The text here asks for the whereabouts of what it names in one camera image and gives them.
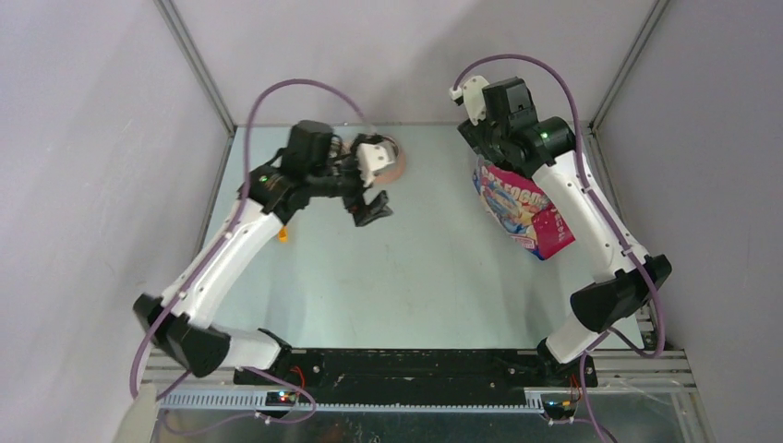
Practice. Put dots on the colourful cat food bag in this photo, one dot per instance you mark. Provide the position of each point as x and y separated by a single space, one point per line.
521 209

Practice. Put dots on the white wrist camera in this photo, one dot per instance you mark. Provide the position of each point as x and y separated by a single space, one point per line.
374 164
470 95

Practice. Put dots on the aluminium corner post left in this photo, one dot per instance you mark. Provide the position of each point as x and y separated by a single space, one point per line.
189 49

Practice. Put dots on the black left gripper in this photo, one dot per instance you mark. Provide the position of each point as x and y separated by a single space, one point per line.
377 208

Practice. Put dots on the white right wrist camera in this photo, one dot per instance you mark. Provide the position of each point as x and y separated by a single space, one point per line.
470 95

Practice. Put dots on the aluminium corner post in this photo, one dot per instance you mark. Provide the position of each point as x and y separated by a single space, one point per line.
655 13
189 49

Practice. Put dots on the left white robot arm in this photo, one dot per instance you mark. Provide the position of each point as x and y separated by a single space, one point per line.
314 163

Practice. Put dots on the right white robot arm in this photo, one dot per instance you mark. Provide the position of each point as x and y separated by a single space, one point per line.
624 273

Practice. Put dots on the aluminium corner post right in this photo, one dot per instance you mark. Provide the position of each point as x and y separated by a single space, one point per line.
655 13

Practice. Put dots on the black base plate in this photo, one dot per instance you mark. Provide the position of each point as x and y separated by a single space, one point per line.
426 378

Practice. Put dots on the pink double pet feeder base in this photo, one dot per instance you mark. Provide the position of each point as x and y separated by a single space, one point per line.
350 152

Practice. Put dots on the yellow plastic food scoop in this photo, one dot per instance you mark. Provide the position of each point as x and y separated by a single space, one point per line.
283 235

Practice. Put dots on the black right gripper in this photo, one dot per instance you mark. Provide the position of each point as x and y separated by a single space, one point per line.
475 135

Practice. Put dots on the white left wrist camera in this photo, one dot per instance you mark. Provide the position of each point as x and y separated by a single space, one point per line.
374 164

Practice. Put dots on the left steel bowl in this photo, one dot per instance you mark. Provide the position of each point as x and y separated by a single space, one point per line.
391 146

